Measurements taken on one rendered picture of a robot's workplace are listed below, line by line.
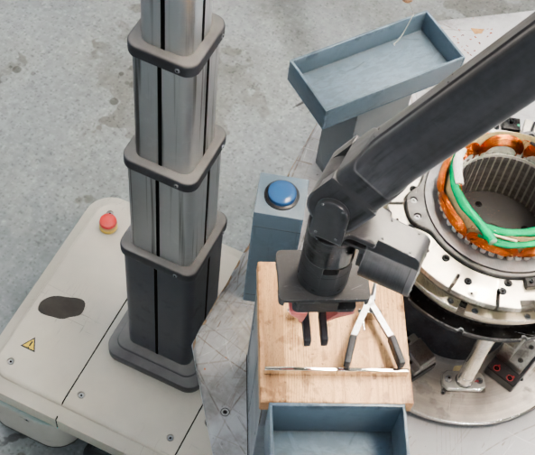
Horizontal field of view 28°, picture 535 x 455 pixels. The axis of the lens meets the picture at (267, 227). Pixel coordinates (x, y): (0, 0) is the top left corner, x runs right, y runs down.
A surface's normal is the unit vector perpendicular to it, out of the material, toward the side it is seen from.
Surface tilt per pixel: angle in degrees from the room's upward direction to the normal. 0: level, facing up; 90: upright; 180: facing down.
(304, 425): 90
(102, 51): 0
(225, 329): 0
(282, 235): 90
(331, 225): 83
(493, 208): 0
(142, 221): 90
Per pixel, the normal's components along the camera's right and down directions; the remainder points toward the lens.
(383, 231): 0.20, -0.59
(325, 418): 0.02, 0.84
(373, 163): -0.35, 0.56
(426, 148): -0.37, 0.71
